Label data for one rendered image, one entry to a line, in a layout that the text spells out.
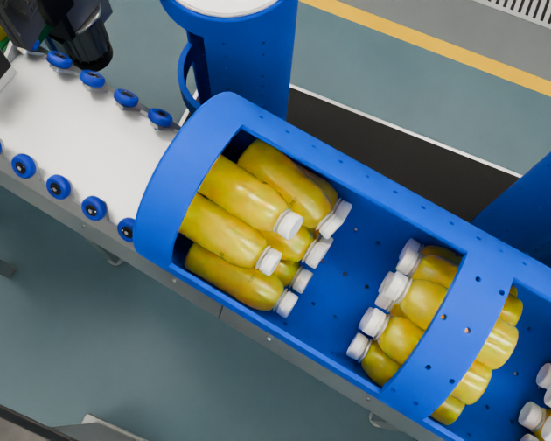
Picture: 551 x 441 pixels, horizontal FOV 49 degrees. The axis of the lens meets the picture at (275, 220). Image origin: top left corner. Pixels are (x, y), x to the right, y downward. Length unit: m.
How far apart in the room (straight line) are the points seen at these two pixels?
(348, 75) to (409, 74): 0.23
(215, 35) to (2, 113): 0.42
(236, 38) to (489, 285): 0.67
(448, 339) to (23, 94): 0.88
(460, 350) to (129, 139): 0.70
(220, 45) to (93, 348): 1.15
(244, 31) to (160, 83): 1.13
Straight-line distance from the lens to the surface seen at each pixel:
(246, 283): 0.91
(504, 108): 2.40
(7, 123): 1.24
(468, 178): 2.06
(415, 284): 0.85
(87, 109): 1.21
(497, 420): 1.06
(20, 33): 0.55
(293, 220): 0.85
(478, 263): 0.81
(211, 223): 0.88
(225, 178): 0.87
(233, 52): 1.24
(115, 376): 2.02
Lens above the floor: 1.97
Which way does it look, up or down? 73 degrees down
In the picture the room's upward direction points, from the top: 6 degrees clockwise
